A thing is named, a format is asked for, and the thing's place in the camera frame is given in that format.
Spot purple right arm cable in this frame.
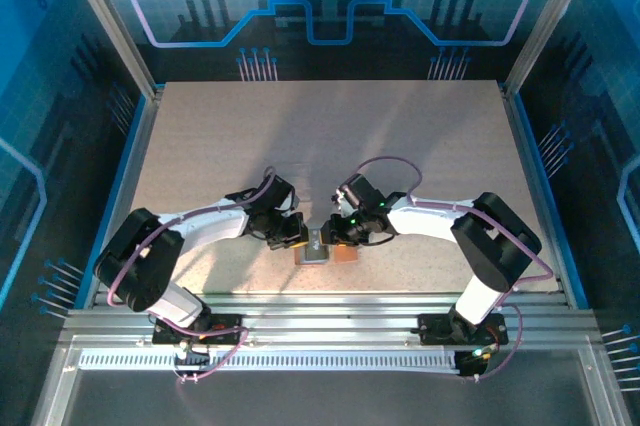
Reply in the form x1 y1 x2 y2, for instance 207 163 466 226
332 155 555 383

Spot white slotted cable duct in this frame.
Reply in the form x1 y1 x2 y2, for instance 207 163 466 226
77 349 462 373

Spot aluminium frame post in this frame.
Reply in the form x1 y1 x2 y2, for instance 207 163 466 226
502 0 605 97
55 0 162 100

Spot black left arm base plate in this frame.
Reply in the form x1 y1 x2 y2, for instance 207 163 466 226
151 313 245 346

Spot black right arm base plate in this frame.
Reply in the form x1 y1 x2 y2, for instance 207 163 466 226
416 313 510 346

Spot aluminium side rail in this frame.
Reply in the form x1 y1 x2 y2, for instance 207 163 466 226
499 83 576 310
89 85 166 310

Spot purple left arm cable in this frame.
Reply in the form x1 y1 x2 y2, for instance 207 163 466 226
107 165 277 385

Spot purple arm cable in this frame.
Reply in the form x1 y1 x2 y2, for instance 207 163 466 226
332 155 555 383
107 165 277 385

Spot blue edge strip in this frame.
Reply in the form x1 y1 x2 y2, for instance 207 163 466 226
513 93 590 310
73 93 151 310

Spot black controller board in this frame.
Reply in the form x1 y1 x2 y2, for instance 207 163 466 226
172 343 211 377
457 345 501 378

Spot aluminium frame cross rails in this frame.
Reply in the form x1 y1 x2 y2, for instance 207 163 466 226
59 293 604 350

